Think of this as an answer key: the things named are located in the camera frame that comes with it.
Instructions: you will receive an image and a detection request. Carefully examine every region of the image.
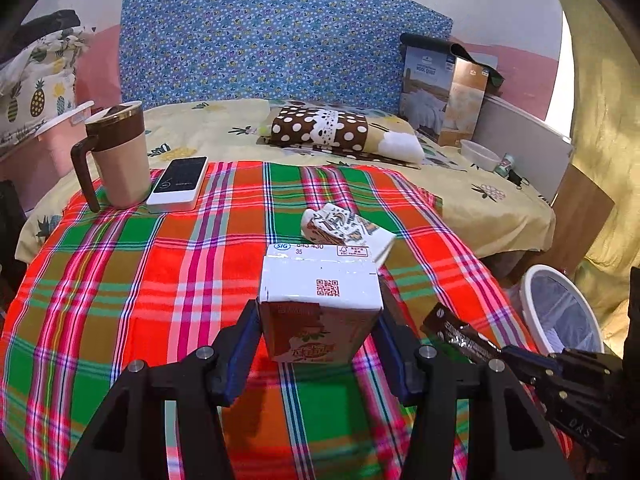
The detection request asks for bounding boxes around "beige mug brown lid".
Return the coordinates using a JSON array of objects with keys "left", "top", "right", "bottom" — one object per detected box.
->
[{"left": 70, "top": 100, "right": 153, "bottom": 213}]

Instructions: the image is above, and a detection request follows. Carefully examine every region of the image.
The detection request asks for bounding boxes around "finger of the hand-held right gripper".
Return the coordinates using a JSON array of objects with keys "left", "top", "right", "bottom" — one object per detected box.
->
[{"left": 500, "top": 344, "right": 563, "bottom": 386}]

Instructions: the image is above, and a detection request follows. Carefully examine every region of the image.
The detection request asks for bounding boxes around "red white drink carton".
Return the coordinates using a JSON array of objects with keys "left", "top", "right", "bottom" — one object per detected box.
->
[{"left": 256, "top": 242, "right": 386, "bottom": 366}]

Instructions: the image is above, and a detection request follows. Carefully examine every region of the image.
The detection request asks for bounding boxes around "yellow bedsheet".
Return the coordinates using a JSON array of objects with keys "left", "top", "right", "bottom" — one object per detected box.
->
[{"left": 15, "top": 97, "right": 558, "bottom": 266}]

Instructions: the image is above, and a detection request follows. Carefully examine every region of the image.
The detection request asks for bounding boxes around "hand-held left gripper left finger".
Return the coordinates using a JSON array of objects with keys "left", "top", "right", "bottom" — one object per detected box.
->
[{"left": 60, "top": 300, "right": 263, "bottom": 480}]

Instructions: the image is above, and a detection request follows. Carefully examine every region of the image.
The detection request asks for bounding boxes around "plaid cloth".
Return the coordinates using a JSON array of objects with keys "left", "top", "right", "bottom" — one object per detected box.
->
[{"left": 0, "top": 160, "right": 576, "bottom": 480}]

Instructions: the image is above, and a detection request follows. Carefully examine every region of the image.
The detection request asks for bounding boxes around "dark snack wrapper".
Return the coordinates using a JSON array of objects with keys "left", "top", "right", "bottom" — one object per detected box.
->
[{"left": 420, "top": 302, "right": 506, "bottom": 366}]

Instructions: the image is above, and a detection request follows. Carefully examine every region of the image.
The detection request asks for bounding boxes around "wooden panel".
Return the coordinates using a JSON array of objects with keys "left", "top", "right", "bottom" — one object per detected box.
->
[{"left": 550, "top": 162, "right": 616, "bottom": 273}]

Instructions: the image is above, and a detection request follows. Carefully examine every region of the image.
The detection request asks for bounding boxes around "brown polka dot pillow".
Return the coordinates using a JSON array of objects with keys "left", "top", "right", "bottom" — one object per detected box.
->
[{"left": 257, "top": 102, "right": 425, "bottom": 165}]

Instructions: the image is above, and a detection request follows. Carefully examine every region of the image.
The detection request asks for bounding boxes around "white bowl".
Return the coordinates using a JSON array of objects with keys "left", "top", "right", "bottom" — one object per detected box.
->
[{"left": 460, "top": 139, "right": 501, "bottom": 171}]

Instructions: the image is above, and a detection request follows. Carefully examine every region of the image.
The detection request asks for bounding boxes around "white panel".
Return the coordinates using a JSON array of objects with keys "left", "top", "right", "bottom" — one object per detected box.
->
[{"left": 472, "top": 95, "right": 573, "bottom": 203}]

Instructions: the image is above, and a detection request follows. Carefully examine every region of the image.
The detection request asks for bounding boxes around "pink plastic basket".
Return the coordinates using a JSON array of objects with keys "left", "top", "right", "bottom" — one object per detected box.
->
[{"left": 0, "top": 100, "right": 96, "bottom": 206}]

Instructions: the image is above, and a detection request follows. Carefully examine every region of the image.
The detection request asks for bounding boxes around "white trash bin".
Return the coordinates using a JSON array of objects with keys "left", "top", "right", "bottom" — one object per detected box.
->
[{"left": 520, "top": 264, "right": 605, "bottom": 361}]

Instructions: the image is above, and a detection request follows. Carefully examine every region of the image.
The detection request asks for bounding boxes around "black object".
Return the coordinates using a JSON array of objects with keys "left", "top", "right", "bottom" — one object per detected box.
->
[{"left": 0, "top": 180, "right": 28, "bottom": 291}]

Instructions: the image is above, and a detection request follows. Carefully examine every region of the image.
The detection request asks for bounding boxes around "yellow curtain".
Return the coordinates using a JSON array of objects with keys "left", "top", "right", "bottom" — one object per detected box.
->
[{"left": 545, "top": 0, "right": 640, "bottom": 331}]

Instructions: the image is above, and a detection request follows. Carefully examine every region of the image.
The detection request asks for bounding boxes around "blue floral headboard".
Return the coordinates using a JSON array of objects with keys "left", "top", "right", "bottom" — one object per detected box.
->
[{"left": 119, "top": 0, "right": 455, "bottom": 113}]

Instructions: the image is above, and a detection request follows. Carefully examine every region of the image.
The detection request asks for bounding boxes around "white power bank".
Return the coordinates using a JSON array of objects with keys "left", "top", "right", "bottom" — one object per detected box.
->
[{"left": 146, "top": 156, "right": 209, "bottom": 213}]

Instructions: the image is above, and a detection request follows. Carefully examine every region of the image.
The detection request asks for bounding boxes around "black bag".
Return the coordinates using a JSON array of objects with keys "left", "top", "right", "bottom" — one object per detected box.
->
[{"left": 10, "top": 9, "right": 81, "bottom": 46}]

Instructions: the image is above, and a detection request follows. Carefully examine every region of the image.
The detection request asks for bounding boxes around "quilt package box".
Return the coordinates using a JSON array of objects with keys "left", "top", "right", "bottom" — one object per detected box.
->
[{"left": 399, "top": 32, "right": 506, "bottom": 150}]

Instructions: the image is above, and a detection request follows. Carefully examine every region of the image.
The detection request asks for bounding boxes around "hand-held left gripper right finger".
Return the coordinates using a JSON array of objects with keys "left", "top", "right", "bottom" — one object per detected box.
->
[{"left": 375, "top": 280, "right": 576, "bottom": 480}]

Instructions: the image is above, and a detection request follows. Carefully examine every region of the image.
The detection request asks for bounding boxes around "crumpled printed paper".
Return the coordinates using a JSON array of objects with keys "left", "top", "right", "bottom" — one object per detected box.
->
[{"left": 300, "top": 203, "right": 398, "bottom": 266}]

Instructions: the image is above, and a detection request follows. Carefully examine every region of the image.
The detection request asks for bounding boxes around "patterned pillow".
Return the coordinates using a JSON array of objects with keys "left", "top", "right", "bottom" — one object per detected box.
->
[{"left": 270, "top": 132, "right": 471, "bottom": 168}]

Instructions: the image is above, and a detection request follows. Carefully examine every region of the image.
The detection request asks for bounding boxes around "pineapple print bedding bundle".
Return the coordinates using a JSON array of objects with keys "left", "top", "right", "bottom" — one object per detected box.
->
[{"left": 0, "top": 25, "right": 93, "bottom": 143}]

